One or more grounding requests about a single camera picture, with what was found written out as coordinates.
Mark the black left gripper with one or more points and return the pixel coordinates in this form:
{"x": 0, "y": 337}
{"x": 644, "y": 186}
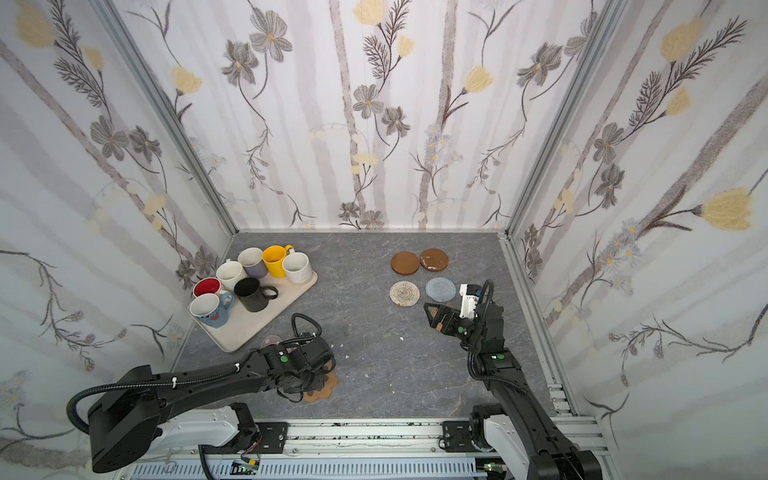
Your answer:
{"x": 321, "y": 369}

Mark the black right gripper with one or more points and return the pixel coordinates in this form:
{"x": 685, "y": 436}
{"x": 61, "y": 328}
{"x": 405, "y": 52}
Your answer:
{"x": 447, "y": 320}

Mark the brown paw coaster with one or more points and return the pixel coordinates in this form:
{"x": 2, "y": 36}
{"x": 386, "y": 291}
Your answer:
{"x": 324, "y": 387}

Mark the blue grey woven coaster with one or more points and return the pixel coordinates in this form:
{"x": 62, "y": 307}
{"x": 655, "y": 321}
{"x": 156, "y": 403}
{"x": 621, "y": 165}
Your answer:
{"x": 441, "y": 289}

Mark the woven multicolour round coaster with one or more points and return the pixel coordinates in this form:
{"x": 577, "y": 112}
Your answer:
{"x": 404, "y": 294}

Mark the dark brown glossy coaster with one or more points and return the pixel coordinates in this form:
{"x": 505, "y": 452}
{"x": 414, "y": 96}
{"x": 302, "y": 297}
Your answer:
{"x": 434, "y": 260}

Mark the brown cork round coaster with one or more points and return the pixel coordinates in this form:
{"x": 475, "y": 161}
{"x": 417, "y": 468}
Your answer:
{"x": 405, "y": 263}

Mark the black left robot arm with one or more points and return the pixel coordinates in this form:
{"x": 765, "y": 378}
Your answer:
{"x": 122, "y": 419}

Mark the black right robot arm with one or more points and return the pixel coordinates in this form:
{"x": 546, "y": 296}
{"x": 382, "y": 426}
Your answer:
{"x": 518, "y": 428}

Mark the pink flower coaster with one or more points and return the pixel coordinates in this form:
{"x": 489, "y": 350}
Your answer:
{"x": 271, "y": 340}

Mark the white speckled cup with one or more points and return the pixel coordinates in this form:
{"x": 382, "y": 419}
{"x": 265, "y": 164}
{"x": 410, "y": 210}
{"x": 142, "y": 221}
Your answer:
{"x": 297, "y": 268}

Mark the beige serving tray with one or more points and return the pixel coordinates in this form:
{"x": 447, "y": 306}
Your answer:
{"x": 242, "y": 325}

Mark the black ceramic mug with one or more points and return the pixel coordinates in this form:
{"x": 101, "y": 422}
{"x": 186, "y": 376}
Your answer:
{"x": 254, "y": 296}

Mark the yellow mug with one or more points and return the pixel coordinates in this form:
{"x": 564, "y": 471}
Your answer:
{"x": 273, "y": 258}

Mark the lavender mug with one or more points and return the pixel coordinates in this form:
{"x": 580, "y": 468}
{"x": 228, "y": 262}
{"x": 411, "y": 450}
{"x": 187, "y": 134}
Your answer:
{"x": 252, "y": 262}

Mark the plain white mug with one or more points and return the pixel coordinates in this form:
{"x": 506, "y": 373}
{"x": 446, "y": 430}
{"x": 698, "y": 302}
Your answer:
{"x": 230, "y": 273}

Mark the white mug red inside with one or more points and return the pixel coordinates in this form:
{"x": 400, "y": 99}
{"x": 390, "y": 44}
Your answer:
{"x": 208, "y": 285}

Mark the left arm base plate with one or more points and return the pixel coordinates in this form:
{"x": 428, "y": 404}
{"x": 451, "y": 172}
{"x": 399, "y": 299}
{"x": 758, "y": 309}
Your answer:
{"x": 259, "y": 438}

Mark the white mug blue handle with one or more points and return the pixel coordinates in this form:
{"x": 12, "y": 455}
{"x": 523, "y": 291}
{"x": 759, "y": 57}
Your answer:
{"x": 212, "y": 309}

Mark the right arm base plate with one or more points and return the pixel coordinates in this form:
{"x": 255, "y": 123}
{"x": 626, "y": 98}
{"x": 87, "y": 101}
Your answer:
{"x": 457, "y": 437}

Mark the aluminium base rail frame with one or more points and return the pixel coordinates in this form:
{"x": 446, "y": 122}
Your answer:
{"x": 397, "y": 448}

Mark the aluminium corner post left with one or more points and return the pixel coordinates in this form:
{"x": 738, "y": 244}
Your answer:
{"x": 120, "y": 36}

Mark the aluminium corner post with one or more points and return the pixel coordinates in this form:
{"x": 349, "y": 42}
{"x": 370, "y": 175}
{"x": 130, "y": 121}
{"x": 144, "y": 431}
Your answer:
{"x": 120, "y": 36}
{"x": 594, "y": 49}

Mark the aluminium corner post right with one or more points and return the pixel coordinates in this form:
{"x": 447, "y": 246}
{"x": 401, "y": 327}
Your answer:
{"x": 594, "y": 49}

